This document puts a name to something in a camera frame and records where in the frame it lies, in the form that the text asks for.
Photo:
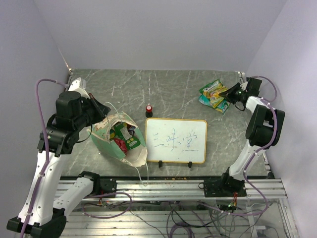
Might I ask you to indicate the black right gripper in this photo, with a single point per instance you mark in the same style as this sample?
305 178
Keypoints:
229 93

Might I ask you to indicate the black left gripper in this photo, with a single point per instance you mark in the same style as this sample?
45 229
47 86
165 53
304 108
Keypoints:
101 110

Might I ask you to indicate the yellow green snack packet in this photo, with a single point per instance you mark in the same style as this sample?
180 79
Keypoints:
212 90

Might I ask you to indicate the green printed paper bag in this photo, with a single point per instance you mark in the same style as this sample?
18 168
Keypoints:
136 158

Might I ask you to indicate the teal snack packet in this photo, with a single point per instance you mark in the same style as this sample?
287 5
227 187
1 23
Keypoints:
213 103

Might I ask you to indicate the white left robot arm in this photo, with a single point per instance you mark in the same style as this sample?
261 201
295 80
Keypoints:
44 216

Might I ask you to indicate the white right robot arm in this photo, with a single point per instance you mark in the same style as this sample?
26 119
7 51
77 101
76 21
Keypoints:
263 131

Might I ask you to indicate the green box snack in bag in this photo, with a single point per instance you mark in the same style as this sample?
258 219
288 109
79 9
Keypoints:
124 132

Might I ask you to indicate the red snack packet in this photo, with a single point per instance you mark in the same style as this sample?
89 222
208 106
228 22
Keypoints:
121 144

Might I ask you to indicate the yellow-framed small whiteboard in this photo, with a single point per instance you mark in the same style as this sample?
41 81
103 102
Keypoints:
176 140

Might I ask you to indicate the aluminium rail frame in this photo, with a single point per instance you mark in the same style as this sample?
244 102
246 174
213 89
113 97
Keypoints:
181 208

